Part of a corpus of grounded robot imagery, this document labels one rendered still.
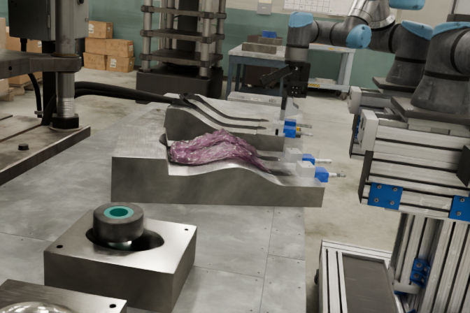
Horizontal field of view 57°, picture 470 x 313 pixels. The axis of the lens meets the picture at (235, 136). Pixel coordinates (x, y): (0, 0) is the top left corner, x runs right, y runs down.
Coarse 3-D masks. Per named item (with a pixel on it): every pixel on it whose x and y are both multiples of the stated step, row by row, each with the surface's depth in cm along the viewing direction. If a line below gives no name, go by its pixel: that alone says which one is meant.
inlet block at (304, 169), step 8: (296, 168) 114; (304, 168) 109; (312, 168) 109; (320, 168) 113; (304, 176) 110; (312, 176) 110; (320, 176) 111; (328, 176) 111; (336, 176) 114; (344, 176) 114
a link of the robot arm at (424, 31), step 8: (400, 24) 165; (408, 24) 159; (416, 24) 158; (424, 24) 159; (392, 32) 164; (400, 32) 162; (408, 32) 159; (416, 32) 158; (424, 32) 158; (432, 32) 160; (392, 40) 164; (400, 40) 162; (408, 40) 160; (416, 40) 158; (424, 40) 158; (392, 48) 166; (400, 48) 163; (408, 48) 160; (416, 48) 159; (424, 48) 159; (400, 56) 163; (408, 56) 161; (416, 56) 160; (424, 56) 160
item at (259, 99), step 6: (228, 96) 467; (234, 96) 501; (240, 96) 500; (246, 96) 500; (252, 96) 499; (258, 96) 498; (264, 96) 498; (270, 96) 497; (276, 96) 496; (246, 102) 463; (252, 102) 462; (258, 102) 462; (264, 102) 461; (270, 102) 460; (276, 102) 498
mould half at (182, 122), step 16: (160, 112) 158; (176, 112) 135; (192, 112) 135; (208, 112) 145; (224, 112) 155; (176, 128) 136; (192, 128) 135; (208, 128) 135; (224, 128) 137; (256, 144) 134; (272, 144) 133
